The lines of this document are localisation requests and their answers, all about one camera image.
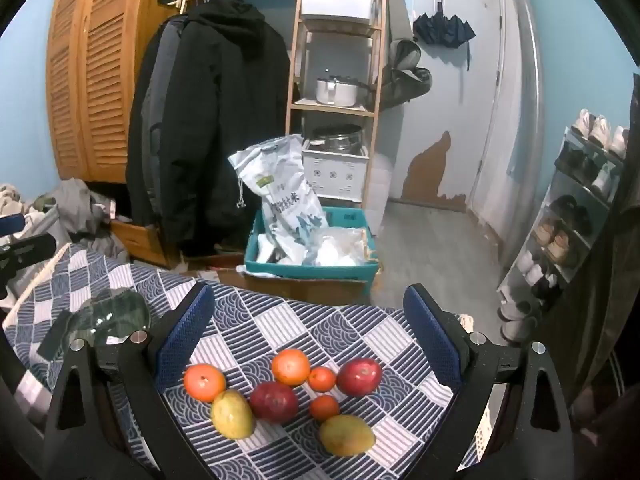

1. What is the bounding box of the large orange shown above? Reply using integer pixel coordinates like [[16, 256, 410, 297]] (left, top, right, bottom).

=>
[[272, 348, 311, 386], [183, 363, 227, 402]]

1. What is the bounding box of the small orange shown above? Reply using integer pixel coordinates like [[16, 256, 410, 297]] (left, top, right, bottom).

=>
[[307, 366, 336, 393], [310, 394, 341, 421]]

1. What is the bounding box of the white door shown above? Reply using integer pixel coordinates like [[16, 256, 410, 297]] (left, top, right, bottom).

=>
[[413, 0, 507, 213]]

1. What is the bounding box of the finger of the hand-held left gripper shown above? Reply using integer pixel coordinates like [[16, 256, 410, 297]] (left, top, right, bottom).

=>
[[0, 234, 57, 286], [0, 213, 26, 237]]

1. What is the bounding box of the yellow lemon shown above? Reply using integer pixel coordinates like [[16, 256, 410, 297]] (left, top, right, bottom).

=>
[[210, 389, 257, 440]]

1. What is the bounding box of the dark flat rectangular object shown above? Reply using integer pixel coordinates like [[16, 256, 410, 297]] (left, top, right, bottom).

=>
[[38, 309, 77, 362]]

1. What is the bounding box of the wooden shelf rack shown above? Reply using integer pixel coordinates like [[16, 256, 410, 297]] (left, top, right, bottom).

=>
[[285, 0, 387, 207]]

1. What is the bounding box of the clear plastic bag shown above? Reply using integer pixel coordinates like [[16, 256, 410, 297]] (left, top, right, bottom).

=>
[[304, 226, 375, 267]]

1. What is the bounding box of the blue white patterned tablecloth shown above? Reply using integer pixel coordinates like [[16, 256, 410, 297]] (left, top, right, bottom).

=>
[[2, 242, 483, 480]]

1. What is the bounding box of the green-yellow pear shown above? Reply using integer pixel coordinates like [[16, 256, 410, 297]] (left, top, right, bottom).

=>
[[319, 414, 376, 457]]

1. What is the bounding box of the dark blue umbrella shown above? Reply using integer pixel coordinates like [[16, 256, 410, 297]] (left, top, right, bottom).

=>
[[412, 0, 477, 72]]

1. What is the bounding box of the white plastic bin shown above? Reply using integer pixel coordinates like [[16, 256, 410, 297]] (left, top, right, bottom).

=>
[[299, 0, 377, 22]]

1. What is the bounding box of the wooden drawer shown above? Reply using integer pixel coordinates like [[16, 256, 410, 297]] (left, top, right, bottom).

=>
[[109, 219, 172, 267]]

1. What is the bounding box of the black hooded jacket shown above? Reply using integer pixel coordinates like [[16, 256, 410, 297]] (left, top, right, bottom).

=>
[[150, 0, 292, 257]]

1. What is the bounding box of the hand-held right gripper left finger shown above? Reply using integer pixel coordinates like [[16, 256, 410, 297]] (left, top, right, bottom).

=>
[[42, 281, 216, 480]]

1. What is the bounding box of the shoe rack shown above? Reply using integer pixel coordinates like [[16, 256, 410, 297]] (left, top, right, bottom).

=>
[[496, 125, 632, 323]]

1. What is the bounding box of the grey hanging bag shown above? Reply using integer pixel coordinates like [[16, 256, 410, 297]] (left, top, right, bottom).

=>
[[384, 37, 434, 107]]

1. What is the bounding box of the red apple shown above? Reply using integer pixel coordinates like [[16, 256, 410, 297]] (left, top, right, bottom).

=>
[[249, 381, 300, 424], [337, 357, 383, 397]]

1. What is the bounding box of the pile of grey clothes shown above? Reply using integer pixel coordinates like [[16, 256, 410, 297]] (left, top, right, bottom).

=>
[[29, 177, 132, 262]]

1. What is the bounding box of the teal plastic crate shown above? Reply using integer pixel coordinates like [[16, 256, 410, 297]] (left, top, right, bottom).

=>
[[244, 206, 382, 297]]

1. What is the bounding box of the white rice bag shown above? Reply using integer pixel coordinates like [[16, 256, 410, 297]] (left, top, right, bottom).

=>
[[228, 134, 329, 264]]

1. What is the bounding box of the white cooking pot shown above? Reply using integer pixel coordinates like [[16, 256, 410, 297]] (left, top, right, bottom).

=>
[[315, 75, 375, 108]]

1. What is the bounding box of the white storage box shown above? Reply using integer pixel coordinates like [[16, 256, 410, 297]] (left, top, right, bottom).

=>
[[301, 139, 369, 202]]

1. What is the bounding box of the steel pot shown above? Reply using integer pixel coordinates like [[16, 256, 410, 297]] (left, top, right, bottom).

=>
[[311, 124, 364, 154]]

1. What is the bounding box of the silver pipe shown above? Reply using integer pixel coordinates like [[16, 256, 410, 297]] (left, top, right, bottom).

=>
[[506, 0, 547, 267]]

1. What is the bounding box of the dark glass plate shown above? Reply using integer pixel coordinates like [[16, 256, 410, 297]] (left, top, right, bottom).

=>
[[67, 289, 152, 348]]

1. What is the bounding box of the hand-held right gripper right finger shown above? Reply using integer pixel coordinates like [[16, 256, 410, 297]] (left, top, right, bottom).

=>
[[402, 284, 576, 480]]

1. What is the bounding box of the wooden louvered wardrobe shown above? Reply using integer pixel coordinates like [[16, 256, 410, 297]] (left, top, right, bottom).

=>
[[46, 0, 168, 184]]

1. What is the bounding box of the beige blanket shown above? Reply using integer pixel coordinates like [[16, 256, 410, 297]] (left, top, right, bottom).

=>
[[0, 182, 33, 217]]

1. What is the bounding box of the flat cardboard box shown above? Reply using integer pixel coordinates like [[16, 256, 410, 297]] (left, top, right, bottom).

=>
[[212, 266, 372, 307]]

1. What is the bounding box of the grey jacket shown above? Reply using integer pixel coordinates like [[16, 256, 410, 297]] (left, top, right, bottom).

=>
[[141, 15, 191, 201]]

